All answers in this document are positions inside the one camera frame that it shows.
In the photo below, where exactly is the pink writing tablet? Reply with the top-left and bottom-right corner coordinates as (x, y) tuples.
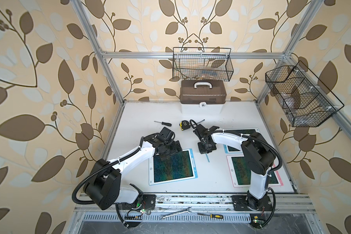
(227, 155), (284, 188)

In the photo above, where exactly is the silver wrench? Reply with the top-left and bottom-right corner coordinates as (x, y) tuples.
(160, 207), (192, 220)

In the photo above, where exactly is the black yellow tape measure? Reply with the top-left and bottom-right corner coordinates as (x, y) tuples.
(179, 120), (204, 131)

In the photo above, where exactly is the brown white toolbox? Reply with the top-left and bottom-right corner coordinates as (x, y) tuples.
(179, 80), (227, 115)

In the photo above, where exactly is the yellow black screwdriver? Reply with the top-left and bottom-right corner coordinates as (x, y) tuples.
(197, 213), (224, 219)

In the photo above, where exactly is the aluminium front rail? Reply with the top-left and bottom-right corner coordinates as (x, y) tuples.
(74, 191), (316, 214)

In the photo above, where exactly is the right black corrugated cable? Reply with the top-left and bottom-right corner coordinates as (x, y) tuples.
(189, 118), (283, 229)

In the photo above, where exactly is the black corrugated cable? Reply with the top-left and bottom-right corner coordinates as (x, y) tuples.
(189, 118), (283, 229)
(72, 134), (153, 229)

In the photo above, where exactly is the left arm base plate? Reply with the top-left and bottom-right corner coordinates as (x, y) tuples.
(120, 194), (156, 210)

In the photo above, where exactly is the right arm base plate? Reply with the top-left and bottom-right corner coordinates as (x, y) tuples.
(231, 195), (273, 212)

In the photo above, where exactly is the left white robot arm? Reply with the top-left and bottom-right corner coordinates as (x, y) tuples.
(82, 127), (182, 210)

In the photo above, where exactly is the small black screwdriver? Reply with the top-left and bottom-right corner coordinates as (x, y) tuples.
(155, 121), (172, 127)

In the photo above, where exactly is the back wire basket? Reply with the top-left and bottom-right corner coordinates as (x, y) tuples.
(172, 47), (234, 82)

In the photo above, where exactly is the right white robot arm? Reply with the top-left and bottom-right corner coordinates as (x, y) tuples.
(190, 120), (283, 211)

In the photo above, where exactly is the wire basket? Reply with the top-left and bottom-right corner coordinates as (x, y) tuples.
(265, 60), (345, 127)
(172, 47), (234, 82)

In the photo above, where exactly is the blue writing tablet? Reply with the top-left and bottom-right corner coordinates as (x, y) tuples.
(224, 128), (260, 154)
(149, 149), (198, 186)

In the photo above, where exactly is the left black corrugated cable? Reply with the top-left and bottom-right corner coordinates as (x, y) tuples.
(72, 134), (153, 229)

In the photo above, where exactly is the right wire basket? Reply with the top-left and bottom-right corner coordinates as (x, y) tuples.
(265, 60), (345, 127)

